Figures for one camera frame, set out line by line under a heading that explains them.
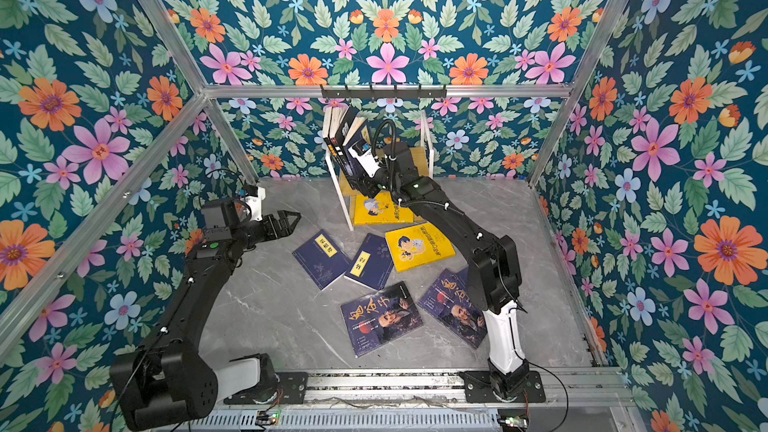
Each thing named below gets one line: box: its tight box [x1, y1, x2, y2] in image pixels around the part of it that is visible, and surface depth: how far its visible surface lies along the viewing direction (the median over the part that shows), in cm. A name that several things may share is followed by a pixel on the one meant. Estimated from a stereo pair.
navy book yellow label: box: [292, 229, 350, 291], surface depth 98 cm
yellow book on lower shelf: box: [354, 189, 414, 226], surface depth 106 cm
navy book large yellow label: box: [344, 232, 394, 291], surface depth 98 cm
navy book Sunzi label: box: [342, 116, 381, 177], surface depth 73 cm
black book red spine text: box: [323, 107, 339, 159], surface depth 78 cm
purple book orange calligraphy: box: [340, 281, 424, 358], surface depth 86 cm
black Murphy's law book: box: [323, 108, 354, 192], surface depth 80 cm
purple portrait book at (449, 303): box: [418, 266, 488, 349], surface depth 88 cm
